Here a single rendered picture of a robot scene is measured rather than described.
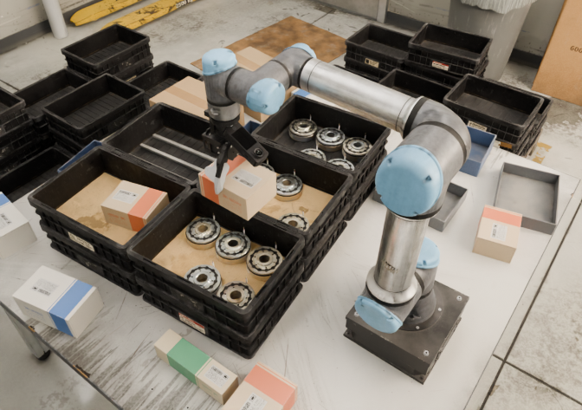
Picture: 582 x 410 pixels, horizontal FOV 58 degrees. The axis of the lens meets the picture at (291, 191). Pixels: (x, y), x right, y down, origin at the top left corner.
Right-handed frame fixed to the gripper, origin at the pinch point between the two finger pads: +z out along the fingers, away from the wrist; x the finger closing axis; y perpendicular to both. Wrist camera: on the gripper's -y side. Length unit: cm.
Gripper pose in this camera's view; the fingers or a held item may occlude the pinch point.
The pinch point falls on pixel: (237, 179)
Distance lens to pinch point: 138.1
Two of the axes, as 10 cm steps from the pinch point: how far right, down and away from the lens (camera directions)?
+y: -8.1, -4.0, 4.4
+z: 0.1, 7.3, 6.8
